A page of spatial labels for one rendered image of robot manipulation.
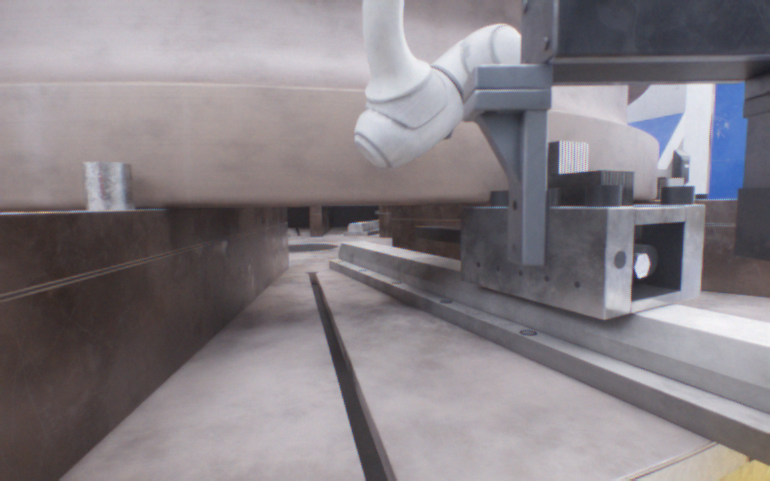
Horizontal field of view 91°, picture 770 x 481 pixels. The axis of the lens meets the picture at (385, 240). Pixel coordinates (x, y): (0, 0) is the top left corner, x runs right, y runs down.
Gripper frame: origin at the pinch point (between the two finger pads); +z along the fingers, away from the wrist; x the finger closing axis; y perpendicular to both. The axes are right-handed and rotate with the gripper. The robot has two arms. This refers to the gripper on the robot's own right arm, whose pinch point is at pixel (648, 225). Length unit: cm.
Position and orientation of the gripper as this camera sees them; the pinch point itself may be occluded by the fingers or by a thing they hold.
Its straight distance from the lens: 25.6
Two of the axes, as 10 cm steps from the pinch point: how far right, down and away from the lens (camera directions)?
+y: -0.1, 1.0, -10.0
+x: 10.0, -0.2, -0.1
